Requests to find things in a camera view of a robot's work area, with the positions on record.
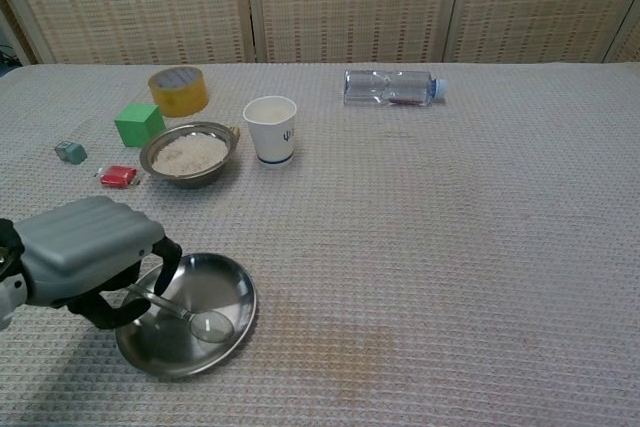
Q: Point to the bamboo folding screen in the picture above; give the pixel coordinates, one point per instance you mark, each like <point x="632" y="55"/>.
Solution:
<point x="350" y="2"/>

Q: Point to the clear plastic water bottle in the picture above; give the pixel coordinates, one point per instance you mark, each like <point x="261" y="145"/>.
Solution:
<point x="380" y="89"/>

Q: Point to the green cube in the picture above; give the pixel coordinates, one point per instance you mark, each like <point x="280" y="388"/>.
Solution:
<point x="135" y="127"/>

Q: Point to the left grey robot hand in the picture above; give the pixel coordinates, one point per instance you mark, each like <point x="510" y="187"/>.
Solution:
<point x="85" y="242"/>

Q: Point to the small teal box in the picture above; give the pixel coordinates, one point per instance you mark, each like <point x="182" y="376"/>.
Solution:
<point x="72" y="153"/>

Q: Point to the yellow tape roll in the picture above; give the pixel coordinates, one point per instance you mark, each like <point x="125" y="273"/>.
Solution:
<point x="182" y="97"/>

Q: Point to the metal spoon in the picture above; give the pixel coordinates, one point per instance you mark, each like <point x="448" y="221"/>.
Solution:
<point x="212" y="328"/>

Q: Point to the red wrapped packet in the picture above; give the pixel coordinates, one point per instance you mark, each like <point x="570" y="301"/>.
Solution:
<point x="116" y="175"/>

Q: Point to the metal bowl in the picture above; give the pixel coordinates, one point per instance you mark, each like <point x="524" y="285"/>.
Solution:
<point x="150" y="169"/>
<point x="210" y="282"/>

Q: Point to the woven beige tablecloth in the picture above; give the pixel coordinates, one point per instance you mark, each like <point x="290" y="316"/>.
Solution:
<point x="425" y="247"/>

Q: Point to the white paper cup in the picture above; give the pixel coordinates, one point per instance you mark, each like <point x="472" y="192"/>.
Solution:
<point x="272" y="142"/>

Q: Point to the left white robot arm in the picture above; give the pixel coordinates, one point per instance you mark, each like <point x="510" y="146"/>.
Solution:
<point x="7" y="297"/>

